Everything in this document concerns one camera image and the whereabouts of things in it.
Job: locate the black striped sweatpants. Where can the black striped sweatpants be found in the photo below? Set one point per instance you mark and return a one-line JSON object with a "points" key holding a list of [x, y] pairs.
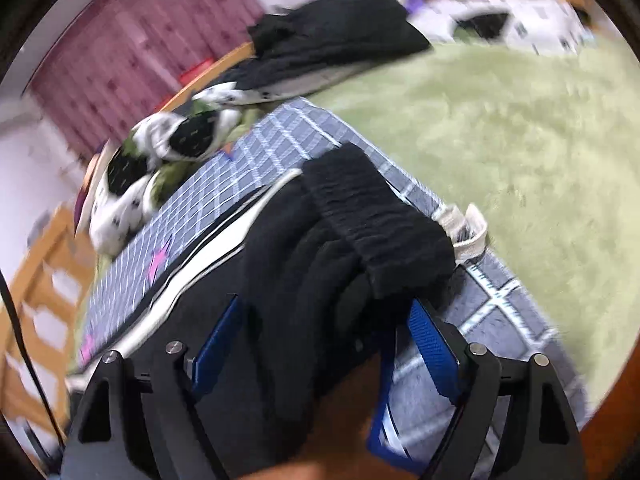
{"points": [[326, 262]]}

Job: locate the black quilted jacket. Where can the black quilted jacket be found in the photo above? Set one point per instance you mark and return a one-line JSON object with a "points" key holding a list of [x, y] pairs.
{"points": [[323, 34]]}

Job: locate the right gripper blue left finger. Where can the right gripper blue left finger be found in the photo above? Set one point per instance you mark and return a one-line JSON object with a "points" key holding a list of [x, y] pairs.
{"points": [[145, 425]]}

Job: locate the white floral strawberry quilt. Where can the white floral strawberry quilt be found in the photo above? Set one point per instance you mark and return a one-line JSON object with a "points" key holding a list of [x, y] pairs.
{"points": [[129, 182]]}

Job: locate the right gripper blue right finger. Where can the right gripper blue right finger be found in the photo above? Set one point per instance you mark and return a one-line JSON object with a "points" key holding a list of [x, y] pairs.
{"points": [[540, 439]]}

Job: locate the person's right hand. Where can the person's right hand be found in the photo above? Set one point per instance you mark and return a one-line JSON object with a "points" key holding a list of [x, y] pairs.
{"points": [[336, 447]]}

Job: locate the maroon striped curtain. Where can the maroon striped curtain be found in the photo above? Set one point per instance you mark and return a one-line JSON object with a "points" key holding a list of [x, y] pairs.
{"points": [[121, 60]]}

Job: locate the white strawberry pillow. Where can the white strawberry pillow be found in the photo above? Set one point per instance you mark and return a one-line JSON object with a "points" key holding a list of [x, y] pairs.
{"points": [[549, 27]]}

